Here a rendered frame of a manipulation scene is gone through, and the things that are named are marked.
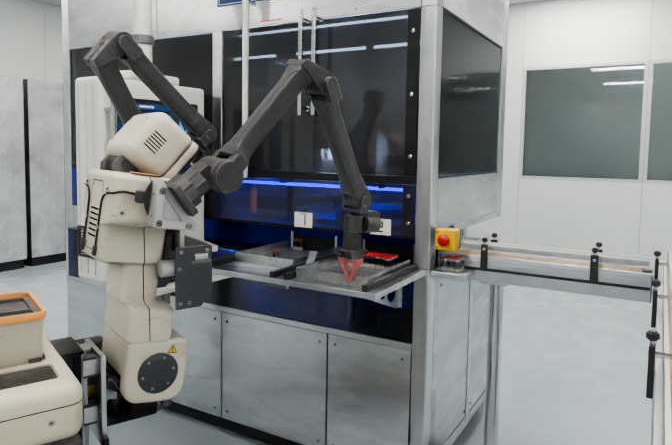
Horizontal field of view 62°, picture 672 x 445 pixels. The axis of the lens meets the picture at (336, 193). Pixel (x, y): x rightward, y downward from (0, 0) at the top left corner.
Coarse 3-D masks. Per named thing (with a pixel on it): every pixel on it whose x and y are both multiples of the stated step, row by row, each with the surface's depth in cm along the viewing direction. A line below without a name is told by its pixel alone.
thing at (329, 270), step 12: (312, 264) 191; (324, 264) 198; (336, 264) 205; (408, 264) 199; (300, 276) 182; (312, 276) 180; (324, 276) 178; (336, 276) 176; (360, 276) 172; (372, 276) 173
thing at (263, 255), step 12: (288, 240) 238; (240, 252) 211; (252, 252) 217; (264, 252) 224; (288, 252) 228; (300, 252) 228; (324, 252) 214; (264, 264) 202; (276, 264) 200; (288, 264) 197
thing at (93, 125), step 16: (80, 80) 204; (96, 80) 198; (128, 80) 207; (176, 80) 227; (80, 96) 204; (96, 96) 199; (144, 96) 213; (192, 96) 233; (80, 112) 205; (96, 112) 199; (144, 112) 213; (80, 128) 205; (96, 128) 200; (80, 144) 206; (96, 144) 200; (80, 160) 206; (96, 160) 201; (80, 176) 207; (80, 192) 207; (80, 208) 208; (80, 224) 209; (80, 240) 208; (80, 256) 209; (80, 272) 210; (96, 272) 204
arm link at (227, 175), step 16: (288, 64) 149; (304, 64) 145; (288, 80) 144; (304, 80) 147; (320, 80) 149; (272, 96) 143; (288, 96) 145; (256, 112) 142; (272, 112) 142; (240, 128) 142; (256, 128) 140; (240, 144) 138; (256, 144) 141; (224, 160) 134; (240, 160) 136; (224, 176) 134; (240, 176) 137
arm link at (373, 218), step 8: (360, 200) 168; (368, 200) 170; (344, 208) 173; (352, 208) 174; (360, 208) 168; (368, 208) 170; (368, 216) 174; (376, 216) 177; (368, 224) 173; (376, 224) 176
